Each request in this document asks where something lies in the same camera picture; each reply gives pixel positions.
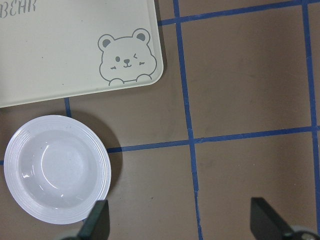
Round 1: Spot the cream bear tray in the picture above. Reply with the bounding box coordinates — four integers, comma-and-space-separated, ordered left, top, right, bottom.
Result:
0, 0, 164, 108

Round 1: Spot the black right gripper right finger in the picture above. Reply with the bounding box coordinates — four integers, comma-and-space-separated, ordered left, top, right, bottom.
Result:
250, 197, 292, 240

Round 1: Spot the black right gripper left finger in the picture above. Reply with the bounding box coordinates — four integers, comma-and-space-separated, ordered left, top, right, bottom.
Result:
77, 200, 110, 240

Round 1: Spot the white round plate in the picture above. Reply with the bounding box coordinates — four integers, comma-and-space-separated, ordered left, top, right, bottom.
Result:
3, 115, 112, 225

